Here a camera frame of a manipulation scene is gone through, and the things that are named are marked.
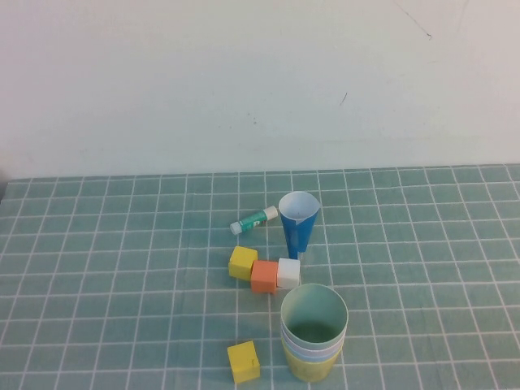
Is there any green plastic cup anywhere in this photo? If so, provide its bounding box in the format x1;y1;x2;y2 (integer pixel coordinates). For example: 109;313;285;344
279;283;349;353

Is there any light blue plastic cup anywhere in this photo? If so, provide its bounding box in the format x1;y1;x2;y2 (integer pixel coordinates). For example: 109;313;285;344
280;336;345;362

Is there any green white glue stick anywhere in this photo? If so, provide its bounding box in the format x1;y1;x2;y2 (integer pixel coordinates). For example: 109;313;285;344
229;205;279;236

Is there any blue paper cone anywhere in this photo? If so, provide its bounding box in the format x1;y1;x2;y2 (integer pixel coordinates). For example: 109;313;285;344
278;190;321;260

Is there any plain yellow cube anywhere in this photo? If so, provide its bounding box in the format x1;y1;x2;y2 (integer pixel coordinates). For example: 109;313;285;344
227;245;259;281

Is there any orange cube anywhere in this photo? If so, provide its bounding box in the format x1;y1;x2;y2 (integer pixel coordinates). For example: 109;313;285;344
249;260;280;294

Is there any white cube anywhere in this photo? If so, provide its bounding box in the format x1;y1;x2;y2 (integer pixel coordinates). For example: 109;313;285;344
276;257;301;289

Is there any green grid cutting mat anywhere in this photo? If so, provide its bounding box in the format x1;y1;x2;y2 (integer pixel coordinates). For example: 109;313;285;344
0;164;520;390

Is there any yellow cube with pen mark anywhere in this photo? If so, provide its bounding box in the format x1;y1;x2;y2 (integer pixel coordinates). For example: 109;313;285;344
226;340;261;384

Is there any yellow plastic cup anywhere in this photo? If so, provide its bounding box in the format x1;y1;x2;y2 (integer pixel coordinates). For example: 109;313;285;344
281;344;344;383

